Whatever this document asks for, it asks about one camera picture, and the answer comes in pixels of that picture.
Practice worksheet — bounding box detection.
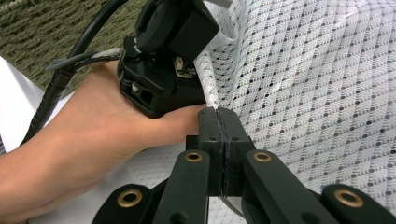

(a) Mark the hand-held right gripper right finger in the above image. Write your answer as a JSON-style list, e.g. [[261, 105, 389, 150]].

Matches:
[[217, 107, 257, 197]]

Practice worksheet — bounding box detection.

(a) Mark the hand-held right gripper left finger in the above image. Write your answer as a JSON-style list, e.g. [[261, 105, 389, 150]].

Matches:
[[185, 106, 225, 197]]

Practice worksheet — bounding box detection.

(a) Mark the white mesh laundry bag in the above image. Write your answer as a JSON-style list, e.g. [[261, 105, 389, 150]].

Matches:
[[124, 0, 396, 224]]

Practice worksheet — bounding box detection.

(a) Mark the left hand-held gripper cable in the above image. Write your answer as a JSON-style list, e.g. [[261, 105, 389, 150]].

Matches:
[[21, 0, 129, 147]]

